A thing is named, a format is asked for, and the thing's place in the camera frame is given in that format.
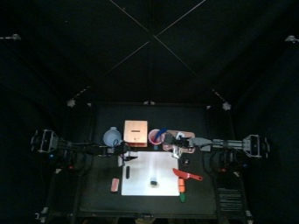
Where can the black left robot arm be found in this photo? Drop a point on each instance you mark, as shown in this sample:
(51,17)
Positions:
(70,145)

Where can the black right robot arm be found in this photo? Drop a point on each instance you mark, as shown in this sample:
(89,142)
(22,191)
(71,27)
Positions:
(234,144)

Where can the white cutting board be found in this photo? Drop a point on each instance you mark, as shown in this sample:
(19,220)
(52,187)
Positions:
(150,166)

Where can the toy sushi roll piece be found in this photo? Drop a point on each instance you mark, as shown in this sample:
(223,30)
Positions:
(154,182)

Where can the red toy knife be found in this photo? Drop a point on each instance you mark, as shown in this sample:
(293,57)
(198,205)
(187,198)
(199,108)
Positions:
(187,174)

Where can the blue plastic utensil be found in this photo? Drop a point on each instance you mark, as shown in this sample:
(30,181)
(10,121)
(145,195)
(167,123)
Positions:
(161,131)

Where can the white plastic piece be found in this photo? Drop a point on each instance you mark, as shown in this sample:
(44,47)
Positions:
(177,151)

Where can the black marker pen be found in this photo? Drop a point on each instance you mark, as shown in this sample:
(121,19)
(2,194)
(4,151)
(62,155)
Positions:
(127,172)

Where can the light blue round bowl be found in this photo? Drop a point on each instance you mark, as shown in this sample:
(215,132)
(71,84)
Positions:
(111,136)

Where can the wooden box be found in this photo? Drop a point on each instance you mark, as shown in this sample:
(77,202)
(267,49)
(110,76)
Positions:
(135,132)

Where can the small black round object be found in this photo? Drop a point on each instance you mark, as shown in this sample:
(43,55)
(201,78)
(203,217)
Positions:
(186,161)

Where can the pink rectangular block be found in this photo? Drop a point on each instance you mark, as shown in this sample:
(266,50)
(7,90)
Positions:
(115,185)

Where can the orange toy carrot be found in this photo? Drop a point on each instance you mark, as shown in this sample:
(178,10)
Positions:
(182,186)

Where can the white text label sticker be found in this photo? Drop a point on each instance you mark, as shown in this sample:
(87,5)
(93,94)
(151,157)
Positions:
(230,199)

